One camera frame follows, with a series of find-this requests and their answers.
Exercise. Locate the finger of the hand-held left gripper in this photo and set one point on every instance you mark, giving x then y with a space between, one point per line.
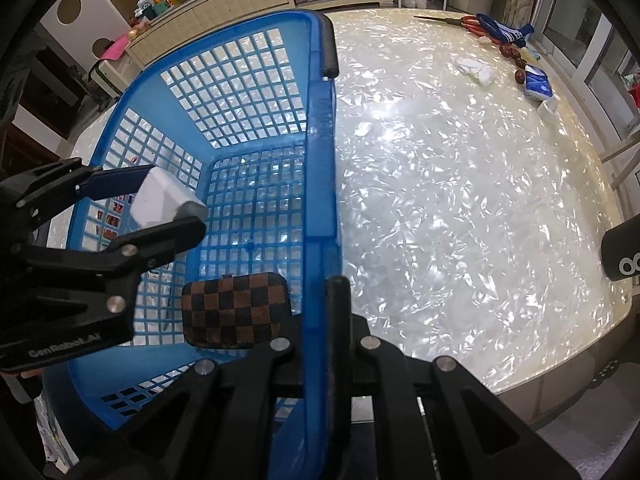
115 177
165 240

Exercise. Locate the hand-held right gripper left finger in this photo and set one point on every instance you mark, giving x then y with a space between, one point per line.
250 380

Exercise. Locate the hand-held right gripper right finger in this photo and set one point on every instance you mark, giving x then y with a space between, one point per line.
337 310

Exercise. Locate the white charger block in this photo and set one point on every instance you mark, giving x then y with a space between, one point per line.
160 200

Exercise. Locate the brown checkered case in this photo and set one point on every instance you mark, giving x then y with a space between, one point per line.
235 310

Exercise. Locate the blue plastic basket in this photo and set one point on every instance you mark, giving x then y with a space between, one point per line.
320 160

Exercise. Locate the pink paper sheet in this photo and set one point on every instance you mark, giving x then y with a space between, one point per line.
116 47

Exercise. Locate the white cabinet with round holes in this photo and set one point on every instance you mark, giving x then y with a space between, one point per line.
75 20

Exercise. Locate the long cream cabinet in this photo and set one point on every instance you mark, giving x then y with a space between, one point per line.
210 15

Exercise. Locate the crumpled white tissue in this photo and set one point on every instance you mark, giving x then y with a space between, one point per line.
475 70

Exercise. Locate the black bottle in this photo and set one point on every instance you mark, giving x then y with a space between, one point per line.
622 252

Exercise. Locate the small white cup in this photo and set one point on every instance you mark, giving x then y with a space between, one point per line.
549 109

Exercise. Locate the blue tissue packet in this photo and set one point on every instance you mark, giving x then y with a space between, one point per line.
539 82

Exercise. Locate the pair of white shoes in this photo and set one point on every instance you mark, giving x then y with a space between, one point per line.
414 1

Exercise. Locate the blue sock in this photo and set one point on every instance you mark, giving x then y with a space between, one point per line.
505 30

